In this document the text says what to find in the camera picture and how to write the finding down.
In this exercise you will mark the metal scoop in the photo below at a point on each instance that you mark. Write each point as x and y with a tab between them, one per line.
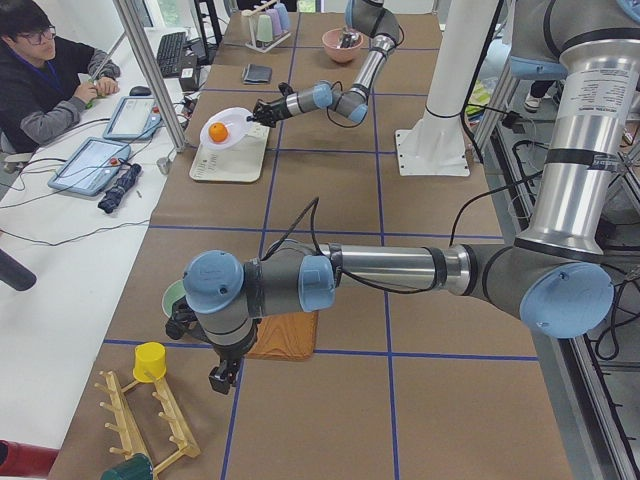
348	38

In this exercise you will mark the white cup rack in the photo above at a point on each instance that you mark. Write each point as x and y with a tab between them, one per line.
249	16

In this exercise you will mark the small metal cup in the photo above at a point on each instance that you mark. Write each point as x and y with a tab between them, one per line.
164	165

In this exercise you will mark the yellow cup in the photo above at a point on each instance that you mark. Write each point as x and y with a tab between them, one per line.
149	362

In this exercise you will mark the cream bear tray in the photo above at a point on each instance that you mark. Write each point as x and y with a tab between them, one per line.
239	163

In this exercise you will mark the wooden cutting board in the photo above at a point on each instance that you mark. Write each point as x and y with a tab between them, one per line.
290	337

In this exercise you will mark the white round plate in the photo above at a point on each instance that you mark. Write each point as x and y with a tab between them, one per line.
235	120

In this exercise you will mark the green cup on rack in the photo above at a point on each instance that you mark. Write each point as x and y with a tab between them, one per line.
264	34

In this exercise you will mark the dark green cup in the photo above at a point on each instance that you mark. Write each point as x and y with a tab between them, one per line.
138	467

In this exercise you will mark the aluminium frame post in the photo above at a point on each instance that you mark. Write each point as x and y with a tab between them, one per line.
145	58

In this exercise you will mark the pink bowl with ice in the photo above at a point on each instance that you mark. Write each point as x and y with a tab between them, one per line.
330	40

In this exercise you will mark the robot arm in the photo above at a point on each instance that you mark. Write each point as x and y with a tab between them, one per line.
344	107
551	277

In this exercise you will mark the orange fruit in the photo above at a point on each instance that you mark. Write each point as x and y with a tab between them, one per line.
218	132

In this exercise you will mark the seated person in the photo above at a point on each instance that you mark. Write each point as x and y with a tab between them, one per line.
47	81

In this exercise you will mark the wooden peg rack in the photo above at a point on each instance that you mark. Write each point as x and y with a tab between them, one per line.
146	419

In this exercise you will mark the blue cup on rack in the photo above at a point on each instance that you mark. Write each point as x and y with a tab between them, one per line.
283	15

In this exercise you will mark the teach pendant near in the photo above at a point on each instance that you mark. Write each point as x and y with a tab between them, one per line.
91	167

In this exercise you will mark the folded dark blue umbrella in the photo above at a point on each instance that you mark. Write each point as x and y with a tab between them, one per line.
123	184

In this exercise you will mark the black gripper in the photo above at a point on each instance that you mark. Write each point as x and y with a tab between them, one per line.
276	106
228	361

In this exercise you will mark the teach pendant far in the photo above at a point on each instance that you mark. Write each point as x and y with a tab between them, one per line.
134	118

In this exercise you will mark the purple cup on rack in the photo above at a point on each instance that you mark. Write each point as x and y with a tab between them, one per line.
275	21

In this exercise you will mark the green ceramic bowl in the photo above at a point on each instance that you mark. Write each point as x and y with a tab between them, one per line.
173	293

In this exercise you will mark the black keyboard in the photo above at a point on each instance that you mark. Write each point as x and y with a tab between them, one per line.
169	53

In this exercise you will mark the teach pendant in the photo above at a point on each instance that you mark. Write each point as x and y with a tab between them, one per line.
91	167
134	118

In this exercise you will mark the black computer mouse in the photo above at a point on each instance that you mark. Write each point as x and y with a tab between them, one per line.
140	91

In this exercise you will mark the grey folded cloth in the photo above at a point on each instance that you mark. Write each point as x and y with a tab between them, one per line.
256	74

